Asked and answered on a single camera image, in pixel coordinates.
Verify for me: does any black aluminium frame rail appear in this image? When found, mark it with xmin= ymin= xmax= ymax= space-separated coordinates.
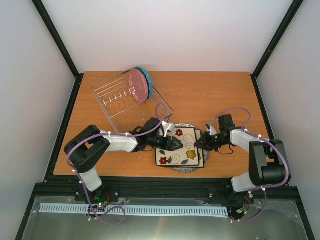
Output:
xmin=34 ymin=175 xmax=300 ymax=204

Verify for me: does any grey speckled round plate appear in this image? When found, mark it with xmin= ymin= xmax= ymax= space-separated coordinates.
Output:
xmin=155 ymin=122 xmax=211 ymax=174

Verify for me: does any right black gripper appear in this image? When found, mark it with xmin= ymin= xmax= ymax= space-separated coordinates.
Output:
xmin=194 ymin=131 xmax=228 ymax=152

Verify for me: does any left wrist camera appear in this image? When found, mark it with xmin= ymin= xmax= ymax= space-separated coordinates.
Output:
xmin=160 ymin=121 xmax=176 ymax=137

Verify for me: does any light blue cable duct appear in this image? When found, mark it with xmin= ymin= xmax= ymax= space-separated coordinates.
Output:
xmin=38 ymin=203 xmax=228 ymax=218

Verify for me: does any blue polka dot plate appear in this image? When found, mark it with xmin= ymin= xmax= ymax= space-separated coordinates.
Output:
xmin=135 ymin=66 xmax=154 ymax=99

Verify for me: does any chrome wire dish rack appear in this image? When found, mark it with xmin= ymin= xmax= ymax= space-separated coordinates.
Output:
xmin=91 ymin=67 xmax=174 ymax=133

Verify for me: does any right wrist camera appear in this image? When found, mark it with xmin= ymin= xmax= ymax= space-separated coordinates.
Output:
xmin=205 ymin=114 xmax=236 ymax=136

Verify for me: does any white square floral plate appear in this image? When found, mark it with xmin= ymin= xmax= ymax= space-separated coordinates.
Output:
xmin=154 ymin=126 xmax=201 ymax=167

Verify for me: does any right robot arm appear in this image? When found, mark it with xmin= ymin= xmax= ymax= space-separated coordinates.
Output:
xmin=194 ymin=126 xmax=291 ymax=193

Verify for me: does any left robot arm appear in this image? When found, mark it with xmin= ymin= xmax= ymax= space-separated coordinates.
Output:
xmin=64 ymin=117 xmax=184 ymax=202

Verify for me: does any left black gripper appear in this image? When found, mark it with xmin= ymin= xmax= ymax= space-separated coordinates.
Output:
xmin=147 ymin=135 xmax=183 ymax=152

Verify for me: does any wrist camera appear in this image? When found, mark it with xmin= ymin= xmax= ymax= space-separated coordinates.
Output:
xmin=160 ymin=121 xmax=176 ymax=137
xmin=205 ymin=114 xmax=236 ymax=136

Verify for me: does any pink polka dot plate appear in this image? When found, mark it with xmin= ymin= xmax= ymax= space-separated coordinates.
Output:
xmin=128 ymin=68 xmax=149 ymax=104

